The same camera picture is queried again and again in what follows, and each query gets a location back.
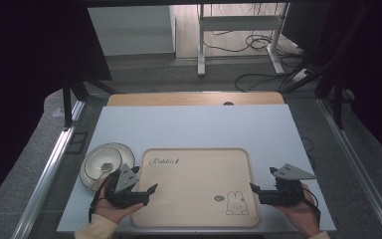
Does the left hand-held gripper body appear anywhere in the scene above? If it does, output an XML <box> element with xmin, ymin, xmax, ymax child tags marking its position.
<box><xmin>104</xmin><ymin>163</ymin><xmax>151</xmax><ymax>210</ymax></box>

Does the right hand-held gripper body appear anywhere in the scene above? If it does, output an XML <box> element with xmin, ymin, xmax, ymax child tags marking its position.
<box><xmin>259</xmin><ymin>162</ymin><xmax>317</xmax><ymax>207</ymax></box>

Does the person's right hand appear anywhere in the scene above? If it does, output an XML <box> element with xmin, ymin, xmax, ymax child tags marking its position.
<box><xmin>273</xmin><ymin>183</ymin><xmax>322</xmax><ymax>239</ymax></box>

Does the person's left hand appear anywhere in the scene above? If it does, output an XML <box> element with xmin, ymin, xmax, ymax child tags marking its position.
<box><xmin>93</xmin><ymin>177</ymin><xmax>145</xmax><ymax>225</ymax></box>

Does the white ceramic spoon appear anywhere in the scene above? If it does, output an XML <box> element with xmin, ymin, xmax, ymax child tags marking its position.
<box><xmin>97</xmin><ymin>161</ymin><xmax>115</xmax><ymax>180</ymax></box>

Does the white bowl with dark rim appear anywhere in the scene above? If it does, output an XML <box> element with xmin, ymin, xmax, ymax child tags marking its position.
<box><xmin>84</xmin><ymin>145</ymin><xmax>124</xmax><ymax>181</ymax></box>

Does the beige tray with rabbit print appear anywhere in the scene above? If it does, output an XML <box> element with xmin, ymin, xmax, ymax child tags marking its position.
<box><xmin>130</xmin><ymin>146</ymin><xmax>261</xmax><ymax>229</ymax></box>

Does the white table board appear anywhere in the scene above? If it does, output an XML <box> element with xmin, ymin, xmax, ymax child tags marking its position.
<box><xmin>57</xmin><ymin>104</ymin><xmax>337</xmax><ymax>233</ymax></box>

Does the wooden table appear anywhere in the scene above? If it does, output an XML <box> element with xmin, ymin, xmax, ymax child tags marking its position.
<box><xmin>106</xmin><ymin>91</ymin><xmax>286</xmax><ymax>108</ymax></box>

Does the black metal stand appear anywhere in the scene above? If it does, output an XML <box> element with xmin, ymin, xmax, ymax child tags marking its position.
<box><xmin>279</xmin><ymin>0</ymin><xmax>377</xmax><ymax>131</ymax></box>
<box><xmin>62</xmin><ymin>77</ymin><xmax>117</xmax><ymax>129</ymax></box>

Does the white power strip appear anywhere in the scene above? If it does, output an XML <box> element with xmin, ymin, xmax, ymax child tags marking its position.
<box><xmin>290</xmin><ymin>68</ymin><xmax>311</xmax><ymax>83</ymax></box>

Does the white cabinet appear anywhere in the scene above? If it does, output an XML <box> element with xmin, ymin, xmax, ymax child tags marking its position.
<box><xmin>87</xmin><ymin>4</ymin><xmax>177</xmax><ymax>57</ymax></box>

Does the dark curtain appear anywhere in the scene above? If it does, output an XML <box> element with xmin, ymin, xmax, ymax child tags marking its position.
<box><xmin>0</xmin><ymin>0</ymin><xmax>112</xmax><ymax>215</ymax></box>
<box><xmin>282</xmin><ymin>0</ymin><xmax>382</xmax><ymax>168</ymax></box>

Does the right hand-held gripper black cable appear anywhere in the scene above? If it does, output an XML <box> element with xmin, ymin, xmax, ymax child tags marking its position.
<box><xmin>300</xmin><ymin>187</ymin><xmax>322</xmax><ymax>228</ymax></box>

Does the hand-held gripper black cable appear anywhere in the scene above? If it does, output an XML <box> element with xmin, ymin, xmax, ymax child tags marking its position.
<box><xmin>88</xmin><ymin>175</ymin><xmax>114</xmax><ymax>224</ymax></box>
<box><xmin>300</xmin><ymin>187</ymin><xmax>322</xmax><ymax>228</ymax></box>

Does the left hand-held gripper black cable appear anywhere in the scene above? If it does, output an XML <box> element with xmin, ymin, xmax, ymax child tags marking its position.
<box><xmin>88</xmin><ymin>175</ymin><xmax>114</xmax><ymax>224</ymax></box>

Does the thin black cable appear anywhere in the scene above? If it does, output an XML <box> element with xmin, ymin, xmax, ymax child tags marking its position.
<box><xmin>299</xmin><ymin>135</ymin><xmax>317</xmax><ymax>171</ymax></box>

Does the aluminium rail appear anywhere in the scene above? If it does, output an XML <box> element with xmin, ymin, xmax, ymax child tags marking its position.
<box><xmin>10</xmin><ymin>99</ymin><xmax>88</xmax><ymax>239</ymax></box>
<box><xmin>315</xmin><ymin>97</ymin><xmax>382</xmax><ymax>239</ymax></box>

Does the black floor cable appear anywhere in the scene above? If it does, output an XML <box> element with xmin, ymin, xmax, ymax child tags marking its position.
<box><xmin>234</xmin><ymin>70</ymin><xmax>300</xmax><ymax>93</ymax></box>
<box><xmin>202</xmin><ymin>30</ymin><xmax>304</xmax><ymax>58</ymax></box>

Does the white metal desk frame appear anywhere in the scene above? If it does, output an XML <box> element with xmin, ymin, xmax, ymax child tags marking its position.
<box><xmin>196</xmin><ymin>3</ymin><xmax>291</xmax><ymax>78</ymax></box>

